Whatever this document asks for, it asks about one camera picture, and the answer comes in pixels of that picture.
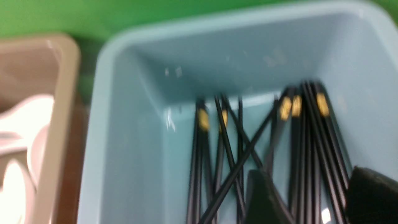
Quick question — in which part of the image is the pile of white soup spoons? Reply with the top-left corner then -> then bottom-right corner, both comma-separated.
0,95 -> 54,224

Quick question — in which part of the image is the bundle of black chopsticks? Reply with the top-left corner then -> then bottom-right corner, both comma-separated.
186,79 -> 352,224

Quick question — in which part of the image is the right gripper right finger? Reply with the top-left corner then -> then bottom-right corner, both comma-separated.
345,166 -> 398,224

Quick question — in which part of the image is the olive green plastic bin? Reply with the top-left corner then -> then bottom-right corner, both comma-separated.
0,34 -> 88,224

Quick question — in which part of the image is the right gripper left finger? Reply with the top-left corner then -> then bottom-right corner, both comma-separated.
244,169 -> 294,224

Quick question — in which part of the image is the blue plastic bin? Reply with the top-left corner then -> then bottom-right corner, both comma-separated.
78,1 -> 398,224

